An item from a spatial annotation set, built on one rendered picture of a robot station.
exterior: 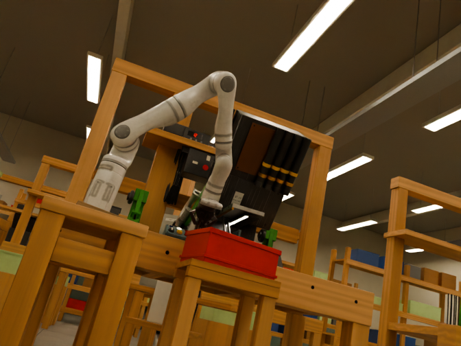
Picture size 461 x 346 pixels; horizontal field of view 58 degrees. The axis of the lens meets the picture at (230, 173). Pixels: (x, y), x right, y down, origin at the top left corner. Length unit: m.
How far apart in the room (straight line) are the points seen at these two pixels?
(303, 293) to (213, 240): 0.61
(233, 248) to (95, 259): 0.48
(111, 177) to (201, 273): 0.44
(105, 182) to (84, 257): 0.27
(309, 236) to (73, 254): 1.67
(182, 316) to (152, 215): 1.02
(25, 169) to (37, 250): 11.25
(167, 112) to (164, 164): 0.94
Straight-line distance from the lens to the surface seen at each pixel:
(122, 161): 1.50
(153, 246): 1.74
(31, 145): 12.72
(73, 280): 8.91
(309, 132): 2.86
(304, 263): 2.64
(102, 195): 1.46
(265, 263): 1.59
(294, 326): 2.60
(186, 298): 1.45
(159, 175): 2.43
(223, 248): 1.50
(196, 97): 1.61
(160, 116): 1.54
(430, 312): 8.11
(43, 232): 1.32
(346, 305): 2.05
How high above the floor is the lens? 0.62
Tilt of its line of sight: 19 degrees up
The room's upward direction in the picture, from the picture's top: 13 degrees clockwise
